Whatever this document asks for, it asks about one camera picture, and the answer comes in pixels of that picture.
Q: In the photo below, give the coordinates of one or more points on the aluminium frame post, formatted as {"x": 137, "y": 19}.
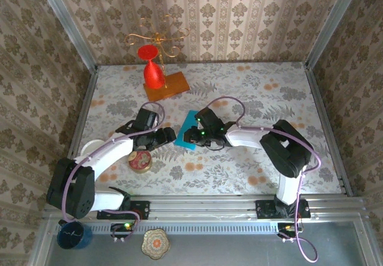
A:
{"x": 66, "y": 23}
{"x": 333, "y": 23}

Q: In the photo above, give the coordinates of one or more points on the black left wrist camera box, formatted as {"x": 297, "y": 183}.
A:
{"x": 146, "y": 119}

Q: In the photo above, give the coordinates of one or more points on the dark blue mug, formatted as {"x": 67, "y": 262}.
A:
{"x": 73, "y": 237}

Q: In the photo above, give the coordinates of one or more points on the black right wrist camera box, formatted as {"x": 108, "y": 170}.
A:
{"x": 208, "y": 117}

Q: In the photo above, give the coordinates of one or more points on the red wine glass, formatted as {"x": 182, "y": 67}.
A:
{"x": 153, "y": 74}

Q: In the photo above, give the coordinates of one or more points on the aluminium front rail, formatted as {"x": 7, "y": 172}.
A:
{"x": 203, "y": 207}

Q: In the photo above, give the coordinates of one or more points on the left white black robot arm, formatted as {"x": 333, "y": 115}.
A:
{"x": 107, "y": 152}

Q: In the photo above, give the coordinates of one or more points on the white bowl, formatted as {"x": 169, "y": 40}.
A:
{"x": 91, "y": 146}

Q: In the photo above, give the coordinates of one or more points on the aluminium table side rail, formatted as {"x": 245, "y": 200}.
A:
{"x": 84, "y": 110}
{"x": 322, "y": 113}

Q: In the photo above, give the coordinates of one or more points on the round red gold tin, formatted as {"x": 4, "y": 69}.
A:
{"x": 140, "y": 162}

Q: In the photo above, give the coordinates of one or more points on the blue cloth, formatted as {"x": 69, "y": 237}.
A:
{"x": 182, "y": 137}

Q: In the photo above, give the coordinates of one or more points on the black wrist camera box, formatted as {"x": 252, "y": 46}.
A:
{"x": 208, "y": 117}
{"x": 146, "y": 119}

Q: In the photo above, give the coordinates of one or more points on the flower-shaped patterned dish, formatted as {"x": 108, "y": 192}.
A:
{"x": 155, "y": 243}

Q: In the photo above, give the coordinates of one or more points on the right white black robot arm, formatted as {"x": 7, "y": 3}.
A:
{"x": 287, "y": 149}

